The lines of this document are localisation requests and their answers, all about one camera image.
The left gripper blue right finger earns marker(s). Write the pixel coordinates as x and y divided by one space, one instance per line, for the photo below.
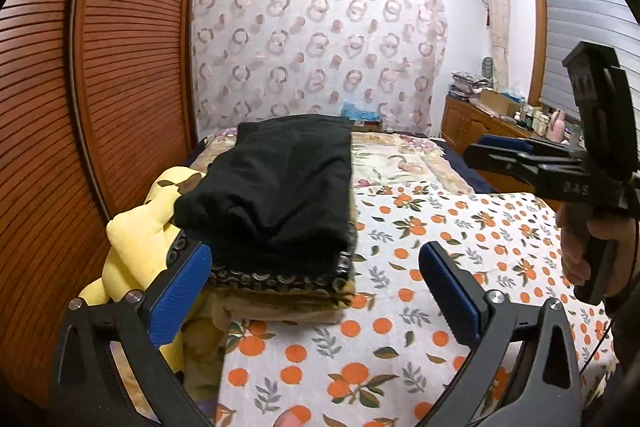
457 294

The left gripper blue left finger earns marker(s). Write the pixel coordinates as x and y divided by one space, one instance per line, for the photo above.
171 296

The black t-shirt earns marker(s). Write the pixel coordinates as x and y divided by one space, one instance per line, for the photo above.
278 201

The person's right hand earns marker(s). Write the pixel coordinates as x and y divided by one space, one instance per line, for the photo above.
623 231

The yellow plush toy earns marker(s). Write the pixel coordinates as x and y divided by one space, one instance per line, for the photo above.
140 239

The folded tan brown garment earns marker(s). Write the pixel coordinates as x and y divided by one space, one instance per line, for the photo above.
317 308

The pink kettle on cabinet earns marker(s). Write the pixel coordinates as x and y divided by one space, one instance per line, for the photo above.
556 127

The floral orange-print bed sheet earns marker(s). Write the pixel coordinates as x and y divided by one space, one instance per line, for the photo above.
387 358

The navy blue blanket edge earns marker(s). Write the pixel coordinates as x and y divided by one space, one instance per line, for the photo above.
478 183

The folded black circle-patterned garment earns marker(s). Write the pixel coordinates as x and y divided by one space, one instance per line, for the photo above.
280 276

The cardboard box on cabinet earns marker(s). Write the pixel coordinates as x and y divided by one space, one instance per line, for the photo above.
498 103

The wooden sideboard cabinet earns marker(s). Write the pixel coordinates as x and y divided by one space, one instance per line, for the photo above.
464 124

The grey window roller blind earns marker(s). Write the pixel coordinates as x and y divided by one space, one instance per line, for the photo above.
569 22

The blue box behind bed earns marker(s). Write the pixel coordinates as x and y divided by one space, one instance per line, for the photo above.
362 120

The circle-patterned sheer curtain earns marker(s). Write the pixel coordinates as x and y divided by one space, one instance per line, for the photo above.
259 59

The wooden louvered wardrobe door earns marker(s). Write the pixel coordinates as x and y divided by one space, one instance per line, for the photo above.
96 101

